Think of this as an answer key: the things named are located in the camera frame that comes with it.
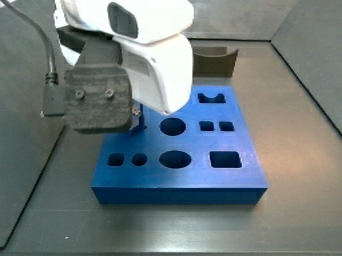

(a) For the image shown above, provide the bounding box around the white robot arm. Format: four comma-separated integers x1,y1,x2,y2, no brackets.
53,0,193,115

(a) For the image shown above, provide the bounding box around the black camera cable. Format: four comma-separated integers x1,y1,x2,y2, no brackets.
0,0,68,118

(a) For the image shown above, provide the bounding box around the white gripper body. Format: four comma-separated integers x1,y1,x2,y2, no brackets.
56,32,195,116

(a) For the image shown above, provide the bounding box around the black curved object holder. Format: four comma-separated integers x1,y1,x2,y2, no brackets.
192,46,237,78

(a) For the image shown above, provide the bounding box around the blue foam shape-sorter block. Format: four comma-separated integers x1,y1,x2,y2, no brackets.
91,85,268,204

